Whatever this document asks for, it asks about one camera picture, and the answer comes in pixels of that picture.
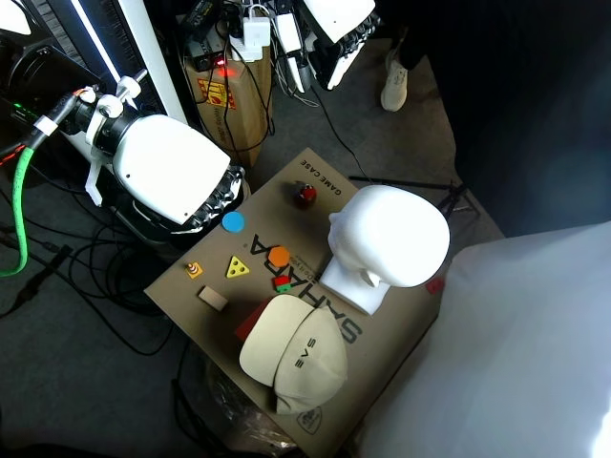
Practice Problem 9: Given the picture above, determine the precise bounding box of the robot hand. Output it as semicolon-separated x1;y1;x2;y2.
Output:
113;113;249;242
300;0;382;92

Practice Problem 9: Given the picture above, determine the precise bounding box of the beige baseball cap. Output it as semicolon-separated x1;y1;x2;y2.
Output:
238;293;349;415

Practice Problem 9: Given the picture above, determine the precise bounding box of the white mannequin head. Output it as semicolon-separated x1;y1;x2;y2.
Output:
320;184;452;316

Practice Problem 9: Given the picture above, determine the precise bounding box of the brown carton with red print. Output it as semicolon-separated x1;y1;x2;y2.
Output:
183;42;274;168

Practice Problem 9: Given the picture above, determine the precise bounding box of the white plug charger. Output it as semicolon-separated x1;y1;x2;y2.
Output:
242;16;273;62

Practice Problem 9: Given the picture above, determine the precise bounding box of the person's foot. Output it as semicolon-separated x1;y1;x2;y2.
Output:
380;47;411;114

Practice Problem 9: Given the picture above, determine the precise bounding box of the blue round disc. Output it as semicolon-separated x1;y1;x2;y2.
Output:
221;211;247;234

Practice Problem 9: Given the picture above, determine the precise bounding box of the white column with light strip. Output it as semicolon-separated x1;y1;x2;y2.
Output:
28;0;188;125

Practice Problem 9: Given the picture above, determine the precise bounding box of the large printed cardboard box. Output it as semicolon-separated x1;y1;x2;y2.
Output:
142;147;507;458

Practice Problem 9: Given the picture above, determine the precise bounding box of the black box with red light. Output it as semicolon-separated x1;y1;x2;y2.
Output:
189;40;230;72

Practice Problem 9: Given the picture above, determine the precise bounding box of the yellow triangle block with holes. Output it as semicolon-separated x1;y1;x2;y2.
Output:
224;255;251;280

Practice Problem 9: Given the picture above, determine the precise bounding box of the dark red toy apple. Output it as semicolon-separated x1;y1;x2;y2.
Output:
291;180;317;210

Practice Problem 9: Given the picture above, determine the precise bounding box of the plain wooden rectangular block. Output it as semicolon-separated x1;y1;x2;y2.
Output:
198;284;229;311

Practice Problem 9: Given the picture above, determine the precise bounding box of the red orange square block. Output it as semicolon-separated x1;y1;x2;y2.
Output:
233;298;271;340

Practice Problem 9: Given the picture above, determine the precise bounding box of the black tripod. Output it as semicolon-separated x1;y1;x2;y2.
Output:
348;176;478;216

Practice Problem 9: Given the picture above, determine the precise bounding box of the clear plastic bag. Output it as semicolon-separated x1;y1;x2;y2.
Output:
204;357;306;458

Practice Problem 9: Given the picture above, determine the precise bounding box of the green cable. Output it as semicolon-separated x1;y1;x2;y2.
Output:
0;114;66;279

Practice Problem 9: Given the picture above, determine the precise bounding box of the black strap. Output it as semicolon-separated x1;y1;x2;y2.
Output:
13;245;74;307

